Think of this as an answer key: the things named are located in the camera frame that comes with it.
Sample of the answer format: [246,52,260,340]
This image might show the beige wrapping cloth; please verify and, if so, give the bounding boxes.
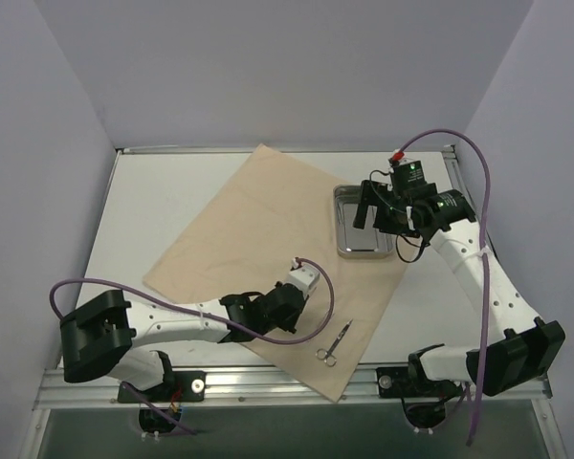
[143,145,415,402]

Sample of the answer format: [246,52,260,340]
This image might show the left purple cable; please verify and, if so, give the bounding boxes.
[48,257,337,436]

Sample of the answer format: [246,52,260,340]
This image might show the steel surgical scissors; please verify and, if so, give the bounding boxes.
[316,320,353,368]

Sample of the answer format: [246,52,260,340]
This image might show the aluminium front rail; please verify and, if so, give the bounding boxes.
[33,359,554,407]

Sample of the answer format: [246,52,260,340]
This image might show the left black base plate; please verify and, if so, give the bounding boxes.
[124,370,207,404]

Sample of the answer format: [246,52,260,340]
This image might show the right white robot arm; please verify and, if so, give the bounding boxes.
[353,161,565,396]

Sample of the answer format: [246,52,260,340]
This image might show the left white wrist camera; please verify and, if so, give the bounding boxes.
[285,258,320,299]

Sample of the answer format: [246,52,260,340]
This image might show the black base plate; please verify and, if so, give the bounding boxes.
[124,370,207,404]
[375,366,462,399]

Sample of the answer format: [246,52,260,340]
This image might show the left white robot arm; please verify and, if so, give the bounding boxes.
[60,278,314,401]

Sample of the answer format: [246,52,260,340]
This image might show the aluminium back rail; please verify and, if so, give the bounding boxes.
[115,145,455,155]

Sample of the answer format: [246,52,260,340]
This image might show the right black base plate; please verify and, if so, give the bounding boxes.
[375,366,462,399]

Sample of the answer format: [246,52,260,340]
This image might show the steel instrument tray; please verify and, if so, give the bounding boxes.
[333,185,393,259]

